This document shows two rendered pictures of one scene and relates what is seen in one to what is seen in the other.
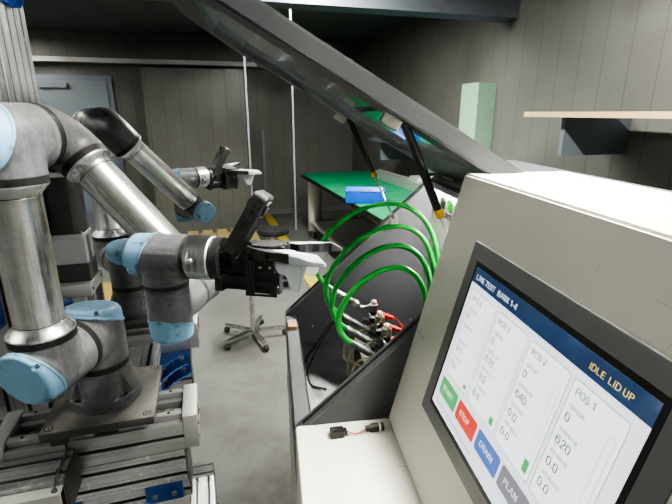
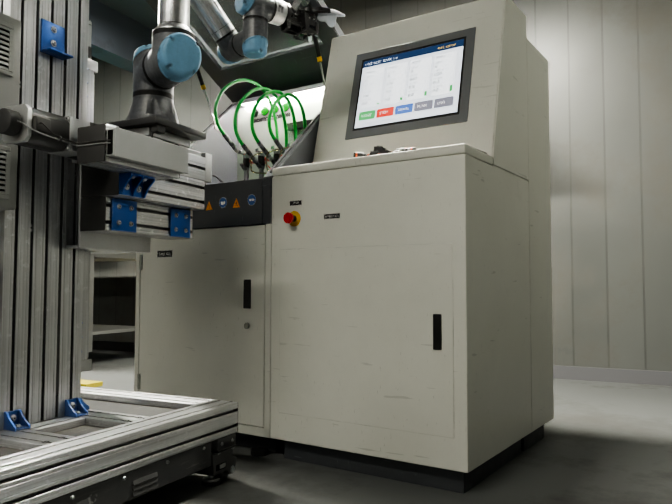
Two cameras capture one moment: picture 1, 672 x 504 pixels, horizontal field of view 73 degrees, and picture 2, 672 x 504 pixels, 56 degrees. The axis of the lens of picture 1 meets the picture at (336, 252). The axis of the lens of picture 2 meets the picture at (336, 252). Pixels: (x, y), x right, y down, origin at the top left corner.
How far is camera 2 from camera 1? 2.01 m
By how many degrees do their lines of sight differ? 51
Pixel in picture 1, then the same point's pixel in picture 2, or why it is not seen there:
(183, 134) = not seen: outside the picture
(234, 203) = not seen: outside the picture
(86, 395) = (164, 108)
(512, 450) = (417, 95)
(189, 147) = not seen: outside the picture
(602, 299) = (434, 32)
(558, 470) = (439, 81)
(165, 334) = (263, 44)
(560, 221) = (406, 24)
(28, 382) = (189, 54)
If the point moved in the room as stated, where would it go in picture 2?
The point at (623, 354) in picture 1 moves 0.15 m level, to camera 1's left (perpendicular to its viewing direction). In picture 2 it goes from (447, 38) to (423, 24)
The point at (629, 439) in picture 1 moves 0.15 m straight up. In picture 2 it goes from (458, 53) to (458, 9)
